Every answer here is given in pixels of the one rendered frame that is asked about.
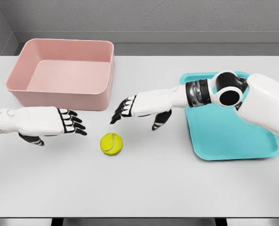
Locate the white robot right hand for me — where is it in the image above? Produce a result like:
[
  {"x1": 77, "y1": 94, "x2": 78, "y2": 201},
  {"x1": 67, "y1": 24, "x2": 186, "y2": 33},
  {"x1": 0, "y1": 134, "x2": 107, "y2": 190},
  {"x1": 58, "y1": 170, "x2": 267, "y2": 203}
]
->
[{"x1": 110, "y1": 91, "x2": 172, "y2": 131}]

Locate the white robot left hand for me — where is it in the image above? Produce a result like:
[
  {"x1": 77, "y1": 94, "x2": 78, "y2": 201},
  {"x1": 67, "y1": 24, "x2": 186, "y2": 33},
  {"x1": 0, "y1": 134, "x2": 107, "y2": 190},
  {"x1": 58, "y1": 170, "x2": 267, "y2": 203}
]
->
[{"x1": 18, "y1": 106, "x2": 88, "y2": 146}]

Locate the yellow tennis ball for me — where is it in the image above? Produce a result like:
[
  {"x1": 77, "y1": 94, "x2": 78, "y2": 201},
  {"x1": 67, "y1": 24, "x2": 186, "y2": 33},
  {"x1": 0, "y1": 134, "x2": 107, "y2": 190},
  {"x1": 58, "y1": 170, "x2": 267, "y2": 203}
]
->
[{"x1": 100, "y1": 132, "x2": 124, "y2": 156}]

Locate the pink plastic basket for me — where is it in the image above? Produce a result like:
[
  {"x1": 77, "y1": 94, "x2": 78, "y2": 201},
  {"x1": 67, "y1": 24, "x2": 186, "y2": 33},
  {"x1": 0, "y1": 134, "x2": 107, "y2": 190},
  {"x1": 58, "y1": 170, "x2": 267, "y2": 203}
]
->
[{"x1": 5, "y1": 38, "x2": 115, "y2": 111}]

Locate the blue plastic tray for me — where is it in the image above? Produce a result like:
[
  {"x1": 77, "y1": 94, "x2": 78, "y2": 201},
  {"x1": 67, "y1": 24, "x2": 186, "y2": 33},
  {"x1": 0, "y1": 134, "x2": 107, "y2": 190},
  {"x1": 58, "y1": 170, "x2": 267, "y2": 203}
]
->
[{"x1": 178, "y1": 72, "x2": 279, "y2": 161}]

